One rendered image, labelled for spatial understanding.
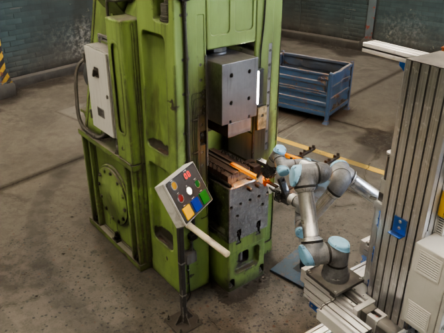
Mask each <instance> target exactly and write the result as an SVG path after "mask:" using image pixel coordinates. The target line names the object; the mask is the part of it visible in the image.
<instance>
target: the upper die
mask: <svg viewBox="0 0 444 333"><path fill-rule="evenodd" d="M208 128H209V129H211V130H213V131H216V132H217V133H220V134H221V135H224V136H225V137H232V136H234V135H238V134H241V133H244V132H247V131H250V130H251V118H249V117H248V118H247V119H244V120H240V121H237V122H233V123H230V122H229V124H227V125H224V126H221V125H219V124H216V123H215V122H212V121H211V120H208Z"/></svg>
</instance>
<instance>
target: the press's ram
mask: <svg viewBox="0 0 444 333"><path fill-rule="evenodd" d="M257 91H258V57H256V56H253V55H249V54H245V53H242V52H238V51H236V50H232V49H229V48H226V54H224V55H207V118H208V120H211V121H212V122H215V123H216V124H219V125H221V126H224V125H227V124H229V122H230V123H233V122H237V121H240V120H244V119H247V118H248V117H249V118H251V117H253V116H256V112H257Z"/></svg>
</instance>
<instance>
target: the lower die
mask: <svg viewBox="0 0 444 333"><path fill-rule="evenodd" d="M208 150H211V151H213V152H214V153H217V154H218V155H220V156H222V157H224V158H225V159H227V160H229V161H231V162H234V163H236V164H238V165H240V166H242V167H243V168H245V169H247V170H250V167H249V166H247V165H246V166H245V164H243V163H242V164H241V162H239V161H237V160H236V159H233V158H232V157H229V156H228V155H225V154H224V153H221V152H220V151H219V150H217V149H215V148H211V149H208ZM208 159H209V161H210V162H211V161H212V162H213V164H212V163H210V164H209V170H210V172H211V173H214V175H217V176H218V177H219V178H220V177H222V179H223V180H224V181H226V182H228V183H229V184H232V183H234V182H237V181H239V180H242V179H245V178H247V177H248V175H246V174H244V173H242V172H241V171H240V170H239V169H237V168H236V167H234V166H232V165H230V164H229V163H226V162H225V161H223V160H221V159H219V158H218V157H216V156H214V155H212V154H211V153H208ZM214 164H217V167H218V166H220V167H221V169H222V168H224V169H225V172H224V169H223V170H222V171H221V169H220V167H218V168H217V167H216V165H214ZM213 165H214V166H213Z"/></svg>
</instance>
